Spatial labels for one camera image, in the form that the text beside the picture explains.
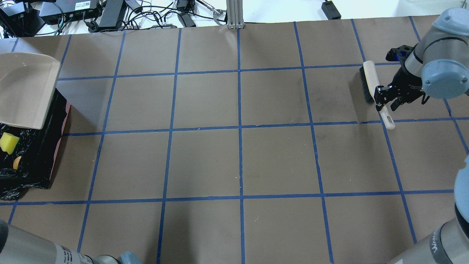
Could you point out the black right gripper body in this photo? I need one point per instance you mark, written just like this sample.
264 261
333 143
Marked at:
406 81

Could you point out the white hand brush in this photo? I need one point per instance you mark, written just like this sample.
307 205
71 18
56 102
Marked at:
371 88

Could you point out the beige plastic dustpan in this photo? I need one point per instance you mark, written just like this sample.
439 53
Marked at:
27 85

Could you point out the yellow potato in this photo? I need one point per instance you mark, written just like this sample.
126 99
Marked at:
16 162

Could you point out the yellow green sponge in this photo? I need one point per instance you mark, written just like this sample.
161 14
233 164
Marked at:
8 142

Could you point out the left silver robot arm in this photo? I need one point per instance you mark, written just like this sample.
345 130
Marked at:
18 246

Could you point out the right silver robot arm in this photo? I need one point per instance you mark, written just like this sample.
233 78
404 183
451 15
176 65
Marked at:
436 67

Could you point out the black bag lined bin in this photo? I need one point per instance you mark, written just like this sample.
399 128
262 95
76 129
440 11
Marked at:
38 149

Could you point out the black power adapter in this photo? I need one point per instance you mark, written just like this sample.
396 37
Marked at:
330 10

